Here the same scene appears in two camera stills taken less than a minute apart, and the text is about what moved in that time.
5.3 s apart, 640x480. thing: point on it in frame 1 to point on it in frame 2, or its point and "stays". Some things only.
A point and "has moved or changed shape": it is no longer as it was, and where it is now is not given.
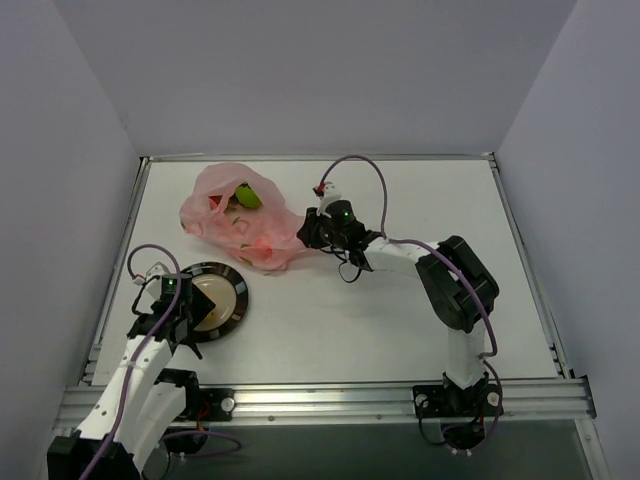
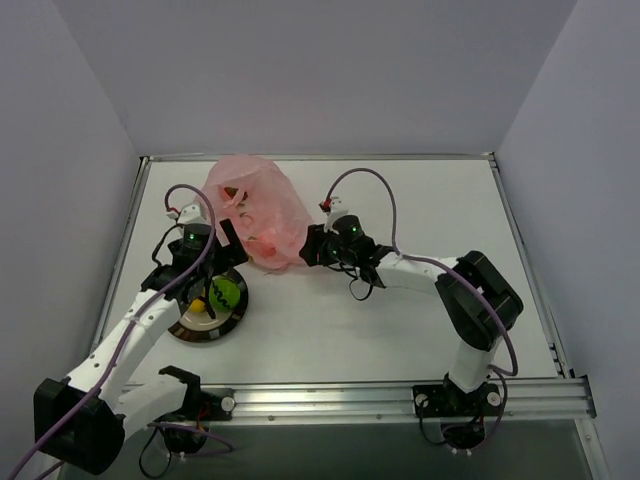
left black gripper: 191,312 to 220,253
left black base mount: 203,404 stays
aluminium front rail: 559,399 stays
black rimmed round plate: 227,290 stays
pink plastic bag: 264,237 has moved or changed shape
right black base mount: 462,412 stays
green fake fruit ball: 247,197 to 224,294
